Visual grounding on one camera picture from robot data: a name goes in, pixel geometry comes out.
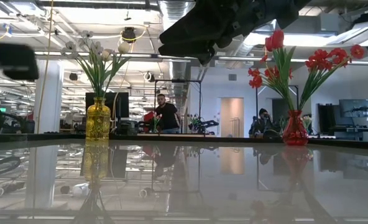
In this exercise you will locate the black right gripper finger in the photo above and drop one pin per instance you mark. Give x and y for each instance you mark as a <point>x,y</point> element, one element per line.
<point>187,51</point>
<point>196,32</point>

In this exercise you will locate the red artificial tulip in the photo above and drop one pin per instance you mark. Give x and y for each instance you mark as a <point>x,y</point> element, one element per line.
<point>278,39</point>
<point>268,44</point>

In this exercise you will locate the cream artificial tulip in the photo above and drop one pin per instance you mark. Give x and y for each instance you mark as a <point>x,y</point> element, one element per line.
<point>106,55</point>
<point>124,47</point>

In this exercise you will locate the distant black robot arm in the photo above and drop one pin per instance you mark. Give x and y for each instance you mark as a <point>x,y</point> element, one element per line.
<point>207,124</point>

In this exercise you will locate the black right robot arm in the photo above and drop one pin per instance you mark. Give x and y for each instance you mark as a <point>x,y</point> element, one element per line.
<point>283,9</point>

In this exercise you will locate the yellow glass vase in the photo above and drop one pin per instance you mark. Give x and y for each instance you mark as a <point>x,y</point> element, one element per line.
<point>98,123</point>

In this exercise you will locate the red glass vase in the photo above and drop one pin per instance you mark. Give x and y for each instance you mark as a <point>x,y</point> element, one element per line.
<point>295,130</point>

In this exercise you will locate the white square pillar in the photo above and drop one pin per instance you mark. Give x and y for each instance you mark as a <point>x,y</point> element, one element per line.
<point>52,96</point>

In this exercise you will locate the person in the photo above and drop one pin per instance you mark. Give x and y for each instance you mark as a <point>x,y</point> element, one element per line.
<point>168,116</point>
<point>261,123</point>

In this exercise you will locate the distant flower bouquet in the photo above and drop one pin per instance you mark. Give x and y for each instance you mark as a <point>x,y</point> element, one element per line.
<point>155,119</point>
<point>194,119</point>
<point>306,121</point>

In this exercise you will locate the black monitor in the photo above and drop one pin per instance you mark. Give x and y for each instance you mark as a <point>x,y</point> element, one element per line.
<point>122,104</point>

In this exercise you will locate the dark desk screen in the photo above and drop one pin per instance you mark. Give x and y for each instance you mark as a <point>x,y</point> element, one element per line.
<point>325,117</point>

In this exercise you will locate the grey desk monitor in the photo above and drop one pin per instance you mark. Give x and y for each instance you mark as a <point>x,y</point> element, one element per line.
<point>355,107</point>

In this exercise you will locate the silver ventilation duct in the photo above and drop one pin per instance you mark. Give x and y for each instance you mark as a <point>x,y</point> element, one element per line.
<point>249,42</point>
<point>176,7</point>

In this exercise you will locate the black metal frame stand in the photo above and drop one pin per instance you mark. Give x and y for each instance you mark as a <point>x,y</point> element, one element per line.
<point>177,81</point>

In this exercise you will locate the black ceiling camera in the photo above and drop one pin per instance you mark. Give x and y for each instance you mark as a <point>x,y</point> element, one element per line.
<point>128,34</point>

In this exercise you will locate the black table frame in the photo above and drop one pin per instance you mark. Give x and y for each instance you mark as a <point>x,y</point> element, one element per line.
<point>202,137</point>

